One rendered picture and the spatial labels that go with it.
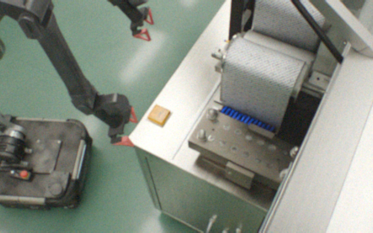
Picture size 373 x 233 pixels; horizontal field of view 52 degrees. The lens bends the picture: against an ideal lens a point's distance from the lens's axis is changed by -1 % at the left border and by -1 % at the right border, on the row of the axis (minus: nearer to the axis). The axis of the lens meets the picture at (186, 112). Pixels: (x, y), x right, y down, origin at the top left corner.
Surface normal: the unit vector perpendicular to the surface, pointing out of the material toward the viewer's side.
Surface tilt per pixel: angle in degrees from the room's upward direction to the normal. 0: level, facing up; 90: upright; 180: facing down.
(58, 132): 0
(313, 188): 0
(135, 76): 0
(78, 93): 77
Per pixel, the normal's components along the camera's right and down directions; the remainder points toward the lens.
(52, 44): -0.02, 0.85
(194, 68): -0.04, -0.53
